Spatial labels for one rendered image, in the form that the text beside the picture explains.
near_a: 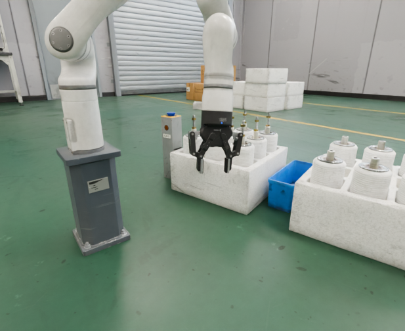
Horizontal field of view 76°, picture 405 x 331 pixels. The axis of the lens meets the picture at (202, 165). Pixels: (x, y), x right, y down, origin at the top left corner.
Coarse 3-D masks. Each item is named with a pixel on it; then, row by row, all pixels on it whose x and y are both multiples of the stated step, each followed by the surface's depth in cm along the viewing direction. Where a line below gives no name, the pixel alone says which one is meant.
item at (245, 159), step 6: (252, 144) 99; (240, 150) 96; (246, 150) 96; (252, 150) 98; (240, 156) 97; (246, 156) 97; (252, 156) 99; (234, 162) 99; (240, 162) 98; (246, 162) 98; (252, 162) 100
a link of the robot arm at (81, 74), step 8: (88, 40) 66; (88, 48) 66; (88, 56) 69; (64, 64) 70; (72, 64) 70; (80, 64) 70; (88, 64) 70; (64, 72) 69; (72, 72) 68; (80, 72) 68; (88, 72) 69; (64, 80) 65; (72, 80) 65; (80, 80) 66; (88, 80) 67; (64, 88) 66; (72, 88) 66; (80, 88) 66; (88, 88) 68
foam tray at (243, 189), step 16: (176, 160) 113; (192, 160) 108; (208, 160) 104; (256, 160) 104; (272, 160) 109; (176, 176) 116; (192, 176) 110; (208, 176) 105; (224, 176) 100; (240, 176) 95; (256, 176) 98; (192, 192) 113; (208, 192) 107; (224, 192) 102; (240, 192) 97; (256, 192) 102; (240, 208) 100
